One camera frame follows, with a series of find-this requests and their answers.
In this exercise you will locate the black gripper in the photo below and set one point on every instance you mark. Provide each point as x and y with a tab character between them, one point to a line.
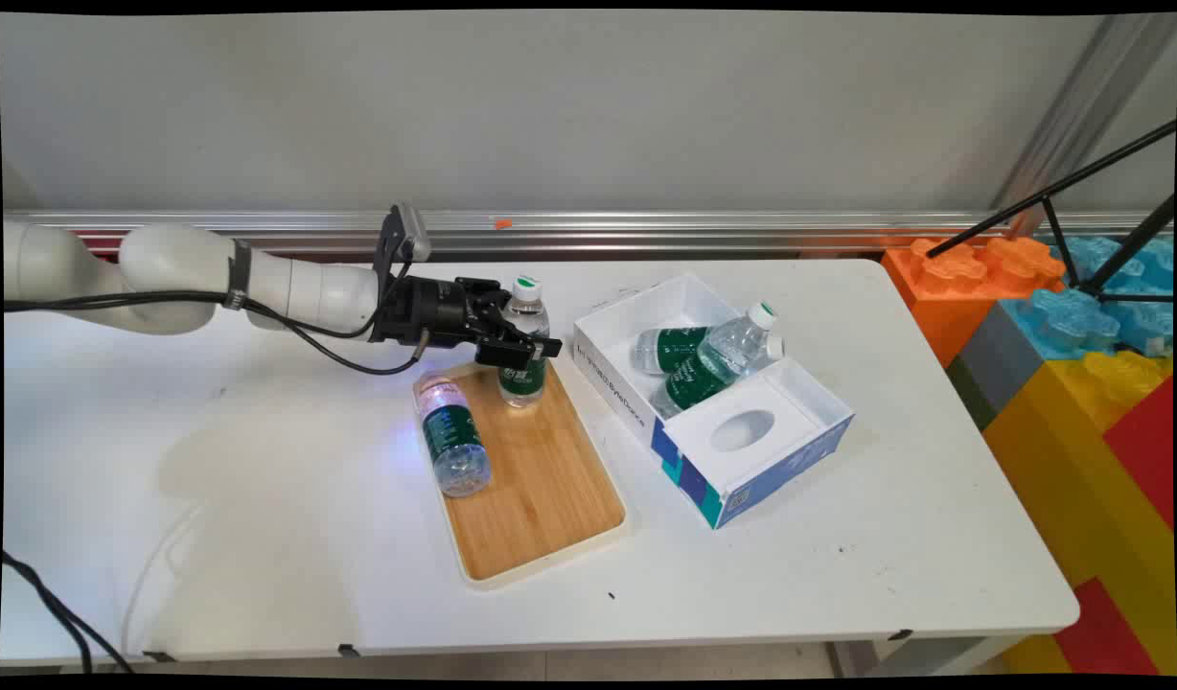
430	311

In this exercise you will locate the water bottle green label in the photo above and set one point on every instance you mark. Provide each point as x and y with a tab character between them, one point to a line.
665	347
523	383
713	364
451	436

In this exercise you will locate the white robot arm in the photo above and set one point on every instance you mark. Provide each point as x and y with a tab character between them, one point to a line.
167	278

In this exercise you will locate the bamboo wooden tray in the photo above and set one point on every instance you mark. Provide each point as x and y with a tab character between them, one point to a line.
550	479

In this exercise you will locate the white and blue cardboard box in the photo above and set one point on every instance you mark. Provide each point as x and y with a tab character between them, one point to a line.
771	460

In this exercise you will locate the red giant toy brick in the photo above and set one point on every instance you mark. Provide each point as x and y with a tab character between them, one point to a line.
1106	632
1149	450
100	247

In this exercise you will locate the orange giant toy brick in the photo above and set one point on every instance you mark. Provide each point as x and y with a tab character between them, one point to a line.
943	287

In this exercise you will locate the grey giant toy brick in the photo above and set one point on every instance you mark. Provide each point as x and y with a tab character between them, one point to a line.
996	369

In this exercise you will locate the blue giant toy brick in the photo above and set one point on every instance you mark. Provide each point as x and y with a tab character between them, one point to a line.
1068	321

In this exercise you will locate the black tripod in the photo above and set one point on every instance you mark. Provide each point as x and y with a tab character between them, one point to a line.
1058	192

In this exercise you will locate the yellow giant toy brick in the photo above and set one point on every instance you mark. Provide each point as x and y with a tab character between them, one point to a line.
1068	479

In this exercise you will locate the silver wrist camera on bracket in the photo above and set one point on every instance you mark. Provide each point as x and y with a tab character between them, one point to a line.
411	230

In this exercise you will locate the aluminium rail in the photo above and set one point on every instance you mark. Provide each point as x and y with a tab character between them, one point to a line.
694	230

